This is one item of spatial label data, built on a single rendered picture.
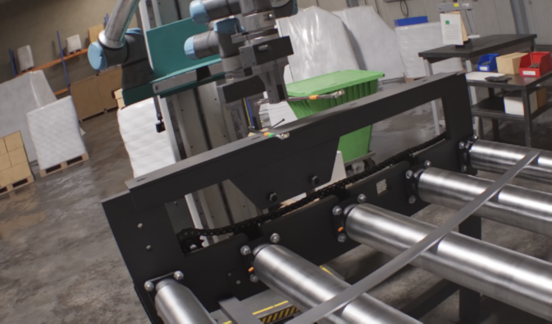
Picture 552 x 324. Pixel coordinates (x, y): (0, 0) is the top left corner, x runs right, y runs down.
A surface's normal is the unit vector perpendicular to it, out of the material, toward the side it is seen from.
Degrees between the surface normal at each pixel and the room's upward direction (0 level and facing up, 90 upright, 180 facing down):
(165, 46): 90
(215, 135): 90
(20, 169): 90
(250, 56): 90
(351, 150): 101
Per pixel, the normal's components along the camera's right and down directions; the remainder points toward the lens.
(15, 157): 0.55, 0.09
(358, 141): 0.38, 0.33
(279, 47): 0.73, 0.00
